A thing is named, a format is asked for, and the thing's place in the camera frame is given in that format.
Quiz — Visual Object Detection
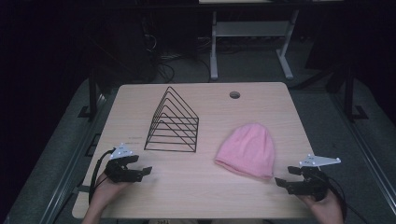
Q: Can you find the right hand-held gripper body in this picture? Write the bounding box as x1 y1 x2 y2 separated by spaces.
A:
291 153 342 203

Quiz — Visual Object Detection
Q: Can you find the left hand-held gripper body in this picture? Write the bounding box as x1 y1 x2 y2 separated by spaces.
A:
104 143 145 184

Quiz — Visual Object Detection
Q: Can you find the pink knit beanie hat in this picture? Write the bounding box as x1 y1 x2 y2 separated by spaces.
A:
214 122 276 181

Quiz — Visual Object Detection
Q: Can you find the person's right hand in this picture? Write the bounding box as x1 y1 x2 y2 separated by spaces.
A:
299 189 346 224

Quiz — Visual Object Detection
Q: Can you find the black metal stand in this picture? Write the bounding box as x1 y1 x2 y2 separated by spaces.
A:
342 66 370 122
78 66 104 120

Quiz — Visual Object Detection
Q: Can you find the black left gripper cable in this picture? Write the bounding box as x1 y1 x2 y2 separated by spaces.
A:
88 148 117 204

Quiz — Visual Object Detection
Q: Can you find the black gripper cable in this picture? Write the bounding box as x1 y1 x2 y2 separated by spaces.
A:
88 148 117 204
317 169 372 224

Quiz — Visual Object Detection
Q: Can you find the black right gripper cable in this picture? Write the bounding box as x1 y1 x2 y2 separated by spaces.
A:
317 169 372 224

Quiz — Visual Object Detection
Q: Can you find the grey metal rail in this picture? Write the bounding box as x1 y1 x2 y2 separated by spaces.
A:
38 92 108 224
330 92 396 216

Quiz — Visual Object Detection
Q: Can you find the black wire file rack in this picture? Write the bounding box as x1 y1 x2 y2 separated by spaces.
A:
143 86 200 154

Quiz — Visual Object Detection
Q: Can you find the tangle of floor cables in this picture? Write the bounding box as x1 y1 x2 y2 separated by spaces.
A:
141 18 213 83

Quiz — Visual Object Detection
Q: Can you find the white metal desk frame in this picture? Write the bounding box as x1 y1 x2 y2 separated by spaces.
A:
208 8 301 81

